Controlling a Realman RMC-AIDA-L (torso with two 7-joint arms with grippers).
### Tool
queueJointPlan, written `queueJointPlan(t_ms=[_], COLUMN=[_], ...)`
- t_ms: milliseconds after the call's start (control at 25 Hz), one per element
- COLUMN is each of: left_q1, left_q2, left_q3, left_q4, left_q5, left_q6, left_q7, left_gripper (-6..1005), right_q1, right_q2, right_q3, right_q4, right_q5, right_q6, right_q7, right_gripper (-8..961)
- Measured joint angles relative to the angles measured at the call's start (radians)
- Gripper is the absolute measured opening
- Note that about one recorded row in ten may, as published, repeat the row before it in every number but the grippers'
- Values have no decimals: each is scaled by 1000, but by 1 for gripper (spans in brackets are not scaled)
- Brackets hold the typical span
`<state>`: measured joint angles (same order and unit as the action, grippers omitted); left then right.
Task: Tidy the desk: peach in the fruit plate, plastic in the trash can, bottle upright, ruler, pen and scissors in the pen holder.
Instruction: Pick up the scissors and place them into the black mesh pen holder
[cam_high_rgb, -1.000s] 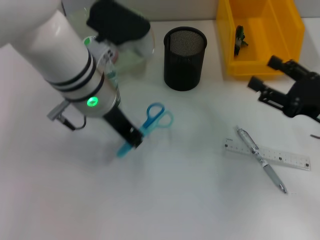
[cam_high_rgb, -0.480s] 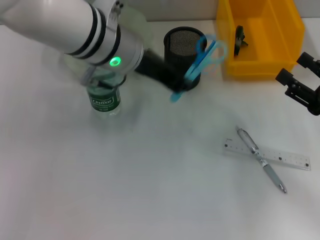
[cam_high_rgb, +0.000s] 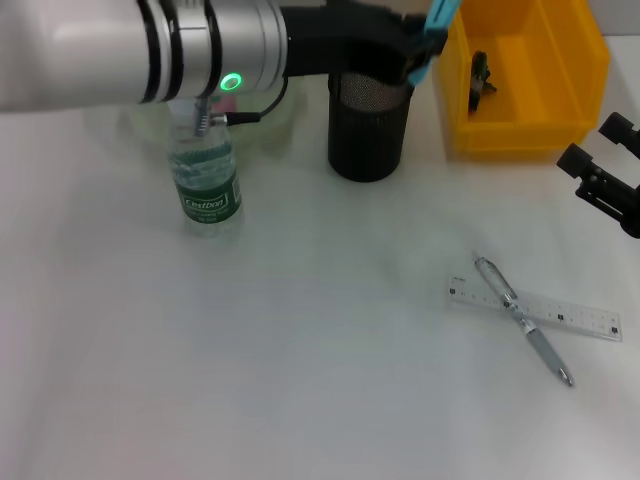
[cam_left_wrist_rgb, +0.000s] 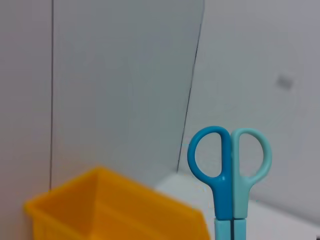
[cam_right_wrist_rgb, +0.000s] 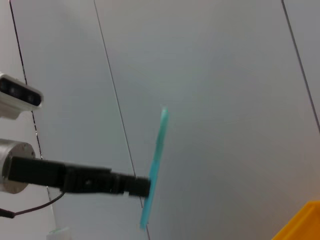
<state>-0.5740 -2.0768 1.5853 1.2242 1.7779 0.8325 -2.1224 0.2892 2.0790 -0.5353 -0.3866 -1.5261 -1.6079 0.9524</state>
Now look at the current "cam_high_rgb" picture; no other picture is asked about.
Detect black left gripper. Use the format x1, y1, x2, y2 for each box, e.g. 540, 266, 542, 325
282, 0, 442, 80

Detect blue scissors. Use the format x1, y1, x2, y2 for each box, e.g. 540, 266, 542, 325
406, 0, 465, 87

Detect green plastic wrapper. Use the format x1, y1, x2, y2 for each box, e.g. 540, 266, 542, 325
468, 49, 499, 115

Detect clear bottle with green label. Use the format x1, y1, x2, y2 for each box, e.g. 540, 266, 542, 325
166, 112, 245, 240

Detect translucent green fruit plate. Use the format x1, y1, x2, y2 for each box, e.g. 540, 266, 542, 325
122, 79, 307, 154

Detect grey retractable pen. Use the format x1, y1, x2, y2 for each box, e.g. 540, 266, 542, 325
472, 252, 575, 389

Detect transparent plastic ruler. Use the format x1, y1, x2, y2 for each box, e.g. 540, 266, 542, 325
446, 273, 623, 343

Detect yellow plastic storage bin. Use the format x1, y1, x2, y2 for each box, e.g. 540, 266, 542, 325
438, 0, 612, 161

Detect black mesh cylinder cup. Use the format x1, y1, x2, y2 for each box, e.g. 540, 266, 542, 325
327, 69, 412, 183

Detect left gripper cable with connector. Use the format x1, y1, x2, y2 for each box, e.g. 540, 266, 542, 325
191, 74, 290, 140

